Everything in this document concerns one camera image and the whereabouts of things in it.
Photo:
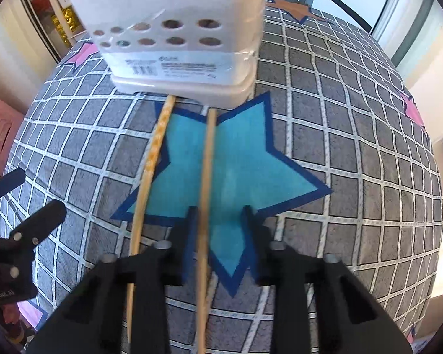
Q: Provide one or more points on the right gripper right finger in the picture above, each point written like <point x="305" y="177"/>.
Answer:
<point x="349" y="319"/>

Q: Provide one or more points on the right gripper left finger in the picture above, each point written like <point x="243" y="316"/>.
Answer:
<point x="118" y="294"/>

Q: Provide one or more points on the blue star patch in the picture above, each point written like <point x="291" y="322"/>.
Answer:
<point x="247" y="171"/>

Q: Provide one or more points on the pink star left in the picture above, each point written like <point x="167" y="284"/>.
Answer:
<point x="86" y="50"/>

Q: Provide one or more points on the pink star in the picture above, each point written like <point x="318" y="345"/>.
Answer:
<point x="410" y="110"/>
<point x="86" y="50"/>

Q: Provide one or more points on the plain bamboo chopstick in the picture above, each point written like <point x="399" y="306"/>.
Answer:
<point x="203" y="228"/>

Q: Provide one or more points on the grey checked tablecloth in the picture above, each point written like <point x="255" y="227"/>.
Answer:
<point x="335" y="109"/>

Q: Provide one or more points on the white plastic utensil caddy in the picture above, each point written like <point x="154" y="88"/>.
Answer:
<point x="203" y="50"/>

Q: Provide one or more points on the orange patterned chopstick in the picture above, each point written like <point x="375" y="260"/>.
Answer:
<point x="148" y="175"/>

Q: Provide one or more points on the pink star right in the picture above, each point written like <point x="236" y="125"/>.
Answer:
<point x="410" y="110"/>

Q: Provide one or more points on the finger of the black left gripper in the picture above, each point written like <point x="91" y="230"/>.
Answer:
<point x="11" y="180"/>
<point x="36" y="228"/>

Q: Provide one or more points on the orange star patch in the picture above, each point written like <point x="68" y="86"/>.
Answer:
<point x="299" y="12"/>

